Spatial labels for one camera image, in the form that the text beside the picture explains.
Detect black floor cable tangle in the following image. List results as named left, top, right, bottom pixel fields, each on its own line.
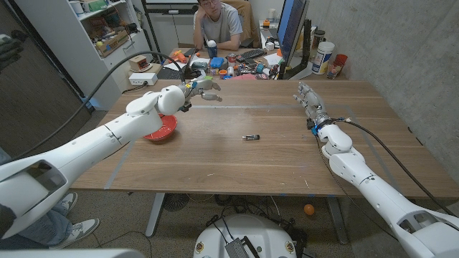
left=206, top=193, right=309, bottom=252

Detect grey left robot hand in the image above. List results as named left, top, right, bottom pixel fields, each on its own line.
left=182, top=78, right=223, bottom=105

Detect brown chair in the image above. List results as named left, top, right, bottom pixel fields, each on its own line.
left=224, top=0, right=261, bottom=49

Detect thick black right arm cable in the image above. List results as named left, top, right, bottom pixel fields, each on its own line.
left=336, top=118, right=457, bottom=218

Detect black computer monitor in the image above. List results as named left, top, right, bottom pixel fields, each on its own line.
left=276, top=0, right=310, bottom=67

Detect white plastic tub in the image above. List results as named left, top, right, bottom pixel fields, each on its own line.
left=311, top=41, right=336, bottom=75

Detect dark blue bottle white cap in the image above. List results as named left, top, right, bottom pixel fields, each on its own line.
left=206, top=39, right=219, bottom=60

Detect black keyboard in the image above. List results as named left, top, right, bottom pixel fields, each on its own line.
left=235, top=48, right=268, bottom=62

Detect orange toy drill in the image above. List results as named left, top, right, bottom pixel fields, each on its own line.
left=168, top=49, right=189, bottom=65

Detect seated person grey shirt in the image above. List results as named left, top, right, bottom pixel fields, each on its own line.
left=192, top=0, right=244, bottom=52

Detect beige small box device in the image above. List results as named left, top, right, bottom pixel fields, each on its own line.
left=128, top=54, right=153, bottom=72

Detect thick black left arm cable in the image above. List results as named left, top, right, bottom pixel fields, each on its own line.
left=6, top=50, right=186, bottom=162

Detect white shelf unit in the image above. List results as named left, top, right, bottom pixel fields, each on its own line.
left=14, top=0, right=153, bottom=110

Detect red bowl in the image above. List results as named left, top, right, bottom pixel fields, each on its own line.
left=143, top=113, right=179, bottom=142

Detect white paper sheet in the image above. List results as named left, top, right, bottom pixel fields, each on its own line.
left=163, top=61, right=187, bottom=72
left=263, top=52, right=284, bottom=67

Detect grey table leg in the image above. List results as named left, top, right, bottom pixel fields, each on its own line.
left=325, top=196, right=349, bottom=245
left=145, top=192, right=166, bottom=237

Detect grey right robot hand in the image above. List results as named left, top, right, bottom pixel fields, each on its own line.
left=293, top=81, right=332, bottom=128

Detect standing person blue jeans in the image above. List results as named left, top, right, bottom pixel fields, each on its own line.
left=0, top=145, right=101, bottom=251

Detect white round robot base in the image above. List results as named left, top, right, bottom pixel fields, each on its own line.
left=193, top=214, right=298, bottom=258

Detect black monitor stand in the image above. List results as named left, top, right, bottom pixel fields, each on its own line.
left=278, top=18, right=313, bottom=80

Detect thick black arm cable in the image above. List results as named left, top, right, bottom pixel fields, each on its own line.
left=6, top=50, right=186, bottom=162
left=336, top=118, right=457, bottom=218

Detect black laptop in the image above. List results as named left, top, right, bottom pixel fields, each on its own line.
left=156, top=48, right=198, bottom=80

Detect black gloved operator hand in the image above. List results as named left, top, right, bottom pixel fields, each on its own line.
left=0, top=30, right=24, bottom=71

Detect cardboard box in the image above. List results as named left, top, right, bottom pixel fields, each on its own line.
left=95, top=30, right=131, bottom=58

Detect grey finned module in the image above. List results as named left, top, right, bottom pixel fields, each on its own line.
left=224, top=236, right=251, bottom=258

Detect dark jar black lid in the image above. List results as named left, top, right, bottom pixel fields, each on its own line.
left=311, top=29, right=326, bottom=51

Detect white flat power box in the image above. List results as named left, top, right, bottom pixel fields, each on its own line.
left=128, top=72, right=158, bottom=86

